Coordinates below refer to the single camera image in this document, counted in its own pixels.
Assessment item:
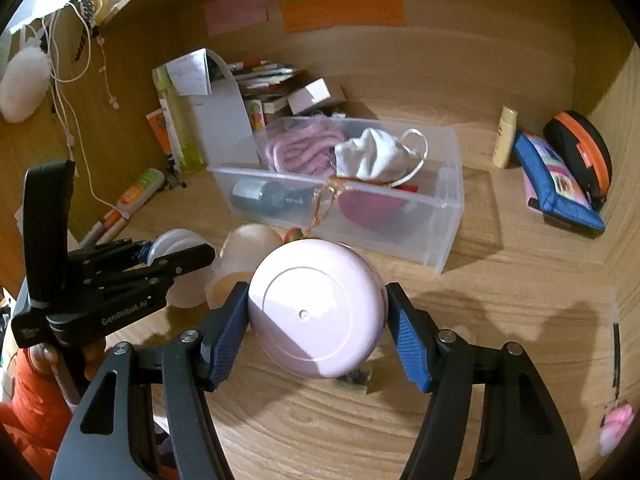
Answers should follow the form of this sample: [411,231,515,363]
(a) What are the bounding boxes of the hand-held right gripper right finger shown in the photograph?
[385,282,581,480]

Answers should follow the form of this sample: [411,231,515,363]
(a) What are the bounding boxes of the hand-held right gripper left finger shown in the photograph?
[50,281,251,480]

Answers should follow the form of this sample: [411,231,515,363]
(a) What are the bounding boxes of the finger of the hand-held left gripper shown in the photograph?
[67,238,157,272]
[82,243,217,286]

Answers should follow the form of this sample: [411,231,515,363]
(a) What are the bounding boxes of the white round jar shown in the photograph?
[150,229,208,307]

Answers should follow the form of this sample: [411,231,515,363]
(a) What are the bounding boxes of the light blue bottle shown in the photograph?
[231,178,307,217]

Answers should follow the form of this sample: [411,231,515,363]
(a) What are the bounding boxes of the pink round jar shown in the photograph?
[247,240,388,380]

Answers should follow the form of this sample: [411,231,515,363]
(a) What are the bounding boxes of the clear plastic bin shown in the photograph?
[207,116,465,274]

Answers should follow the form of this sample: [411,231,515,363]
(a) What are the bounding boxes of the red drawstring pouch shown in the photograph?
[312,177,418,232]

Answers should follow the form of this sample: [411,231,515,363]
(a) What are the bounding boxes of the pink cord bundle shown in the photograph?
[265,122,347,179]

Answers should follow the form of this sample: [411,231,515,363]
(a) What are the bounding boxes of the white drawstring pouch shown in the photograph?
[334,127,429,189]

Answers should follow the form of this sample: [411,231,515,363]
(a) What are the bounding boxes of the wooden desktop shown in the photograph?
[115,105,621,480]

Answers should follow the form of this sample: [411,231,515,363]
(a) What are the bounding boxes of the person's left hand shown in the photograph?
[27,337,107,383]

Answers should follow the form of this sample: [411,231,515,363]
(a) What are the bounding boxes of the white marker pen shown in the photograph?
[80,209,129,249]

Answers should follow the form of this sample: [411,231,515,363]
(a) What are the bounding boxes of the cream round jar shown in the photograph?
[206,224,283,311]

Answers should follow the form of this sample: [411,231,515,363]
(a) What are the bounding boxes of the orange green tube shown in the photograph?
[117,169,166,218]

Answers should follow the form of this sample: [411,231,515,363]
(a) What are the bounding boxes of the yellow green bottle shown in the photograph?
[152,67,206,174]

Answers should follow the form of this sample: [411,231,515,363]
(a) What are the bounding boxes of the orange packet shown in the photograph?
[146,109,174,157]

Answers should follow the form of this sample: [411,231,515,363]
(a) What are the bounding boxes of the white paper bag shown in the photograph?
[167,49,257,171]

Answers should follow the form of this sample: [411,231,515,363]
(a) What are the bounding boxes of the white fluffy pompom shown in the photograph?
[0,42,52,123]

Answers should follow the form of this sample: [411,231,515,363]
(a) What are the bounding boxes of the stack of books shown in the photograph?
[227,60,347,128]

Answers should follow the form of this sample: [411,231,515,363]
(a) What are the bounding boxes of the small white box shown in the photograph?
[287,78,332,115]

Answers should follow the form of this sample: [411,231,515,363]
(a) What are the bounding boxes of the black pen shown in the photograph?
[612,322,622,388]

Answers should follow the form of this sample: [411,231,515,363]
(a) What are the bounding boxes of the blue zip pouch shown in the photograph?
[514,131,606,232]

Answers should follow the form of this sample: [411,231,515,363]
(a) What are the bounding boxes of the pink paw toy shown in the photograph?
[600,405,636,457]

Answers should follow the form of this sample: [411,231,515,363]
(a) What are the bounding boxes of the cream tube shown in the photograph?
[492,106,519,168]

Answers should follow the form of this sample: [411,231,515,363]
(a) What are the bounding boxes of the pink sticky note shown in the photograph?
[204,0,269,37]

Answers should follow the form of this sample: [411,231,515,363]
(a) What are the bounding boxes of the black orange round case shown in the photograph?
[543,111,613,211]

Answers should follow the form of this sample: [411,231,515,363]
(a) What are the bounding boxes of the orange sticky note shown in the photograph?
[281,0,406,34]

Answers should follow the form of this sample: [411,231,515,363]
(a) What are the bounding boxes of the white hanging cord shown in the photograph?
[44,5,122,211]

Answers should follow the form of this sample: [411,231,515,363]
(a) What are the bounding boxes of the black white striped cord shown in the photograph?
[74,0,99,62]

